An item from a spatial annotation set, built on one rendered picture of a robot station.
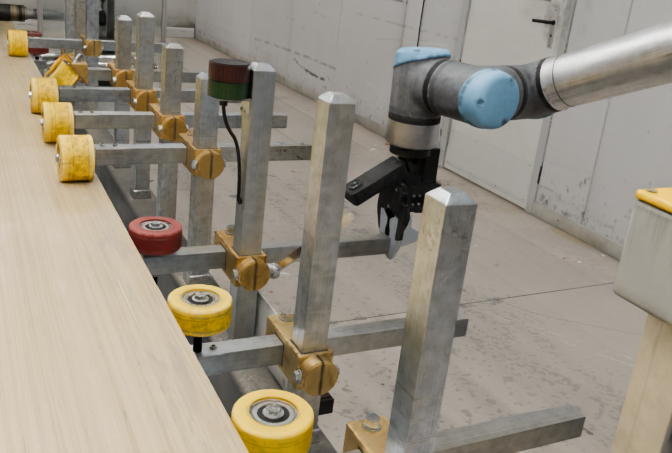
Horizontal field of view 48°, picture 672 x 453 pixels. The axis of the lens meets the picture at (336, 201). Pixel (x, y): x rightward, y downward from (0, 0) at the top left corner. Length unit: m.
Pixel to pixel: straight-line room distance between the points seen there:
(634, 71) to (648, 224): 0.70
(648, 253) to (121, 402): 0.51
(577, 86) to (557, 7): 3.19
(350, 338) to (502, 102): 0.43
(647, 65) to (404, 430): 0.64
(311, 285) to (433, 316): 0.26
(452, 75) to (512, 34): 3.47
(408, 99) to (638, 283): 0.82
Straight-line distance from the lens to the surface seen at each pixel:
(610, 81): 1.20
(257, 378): 1.20
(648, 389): 0.53
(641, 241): 0.49
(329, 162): 0.89
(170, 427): 0.75
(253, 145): 1.13
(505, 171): 4.67
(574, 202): 4.26
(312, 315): 0.97
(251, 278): 1.17
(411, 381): 0.76
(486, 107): 1.17
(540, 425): 0.97
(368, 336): 1.08
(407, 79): 1.25
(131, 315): 0.93
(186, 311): 0.93
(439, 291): 0.71
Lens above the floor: 1.34
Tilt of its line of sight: 19 degrees down
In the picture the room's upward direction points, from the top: 7 degrees clockwise
